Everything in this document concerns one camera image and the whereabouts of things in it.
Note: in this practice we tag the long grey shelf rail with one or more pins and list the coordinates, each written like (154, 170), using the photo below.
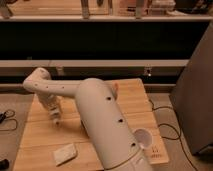
(92, 63)

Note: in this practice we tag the beige sponge block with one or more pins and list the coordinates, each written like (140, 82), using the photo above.
(64, 154)

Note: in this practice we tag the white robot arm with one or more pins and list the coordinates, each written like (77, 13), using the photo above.
(106, 126)

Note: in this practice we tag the wooden table board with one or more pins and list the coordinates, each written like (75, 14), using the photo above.
(41, 137)

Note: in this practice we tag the grey cabinet on right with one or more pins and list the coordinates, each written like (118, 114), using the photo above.
(192, 97)

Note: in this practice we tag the black object bottom left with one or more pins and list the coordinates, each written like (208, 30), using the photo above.
(4, 164)

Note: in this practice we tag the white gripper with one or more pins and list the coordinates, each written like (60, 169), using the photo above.
(48, 101)

